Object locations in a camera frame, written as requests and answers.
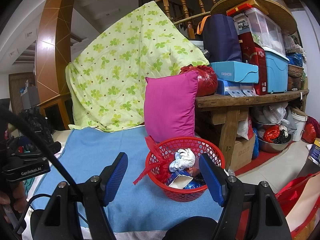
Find light blue fashion box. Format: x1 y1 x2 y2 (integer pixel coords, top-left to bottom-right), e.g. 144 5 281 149
210 61 259 83

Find navy blue bag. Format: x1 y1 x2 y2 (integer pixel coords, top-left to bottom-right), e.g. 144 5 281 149
197 14 242 63

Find metal basin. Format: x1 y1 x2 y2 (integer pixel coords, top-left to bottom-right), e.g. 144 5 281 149
258 134 292 153

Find red plastic mesh basket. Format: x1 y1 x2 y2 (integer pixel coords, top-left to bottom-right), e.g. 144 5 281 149
145 137 225 202

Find wooden stair railing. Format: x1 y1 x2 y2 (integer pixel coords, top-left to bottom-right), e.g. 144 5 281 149
138 0 247 40

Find red cardboard box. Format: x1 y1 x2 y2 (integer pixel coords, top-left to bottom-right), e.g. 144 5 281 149
238 31 267 95

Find magenta pillow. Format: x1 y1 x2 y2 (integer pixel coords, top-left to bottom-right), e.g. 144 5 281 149
144 72 198 142

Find left hand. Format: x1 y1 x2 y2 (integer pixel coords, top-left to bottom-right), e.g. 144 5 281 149
0 179 28 214

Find black cable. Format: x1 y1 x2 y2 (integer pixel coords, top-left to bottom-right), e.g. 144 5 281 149
0 106 86 234

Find woven basket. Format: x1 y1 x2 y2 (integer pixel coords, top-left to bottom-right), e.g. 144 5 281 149
288 64 304 77

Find blue white tissue pack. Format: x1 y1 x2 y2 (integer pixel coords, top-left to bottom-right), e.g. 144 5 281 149
217 79 257 98

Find red shiny plastic bag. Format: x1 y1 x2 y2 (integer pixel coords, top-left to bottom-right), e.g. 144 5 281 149
180 64 218 97

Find clear plastic storage box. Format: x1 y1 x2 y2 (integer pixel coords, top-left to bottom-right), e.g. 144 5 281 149
233 8 285 56

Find green clover quilt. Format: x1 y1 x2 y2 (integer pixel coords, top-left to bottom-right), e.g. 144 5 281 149
65 1 208 132

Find red mesh ribbon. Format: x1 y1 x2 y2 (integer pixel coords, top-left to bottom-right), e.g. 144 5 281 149
133 136 174 185

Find red shopping bag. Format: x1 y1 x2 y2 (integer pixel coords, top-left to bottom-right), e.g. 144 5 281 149
236 172 319 239

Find white tissue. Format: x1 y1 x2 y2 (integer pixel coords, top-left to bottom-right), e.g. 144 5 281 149
169 148 195 172

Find round bamboo tray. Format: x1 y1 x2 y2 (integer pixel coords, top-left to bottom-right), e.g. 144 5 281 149
210 0 298 34

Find wooden table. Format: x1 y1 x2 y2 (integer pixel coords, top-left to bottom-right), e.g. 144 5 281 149
195 89 309 168

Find blue bed sheet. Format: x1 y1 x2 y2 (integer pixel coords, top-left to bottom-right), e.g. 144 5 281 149
31 126 223 234

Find blue plastic storage bin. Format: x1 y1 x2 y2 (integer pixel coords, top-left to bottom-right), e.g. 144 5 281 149
263 47 289 94

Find cardboard box under table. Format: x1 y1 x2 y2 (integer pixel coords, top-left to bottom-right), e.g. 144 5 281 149
229 136 255 172

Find brown wooden pillar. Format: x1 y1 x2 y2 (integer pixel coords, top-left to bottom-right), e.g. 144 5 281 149
35 0 75 129

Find white bucket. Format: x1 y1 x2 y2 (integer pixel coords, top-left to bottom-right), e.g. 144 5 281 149
291 108 308 142

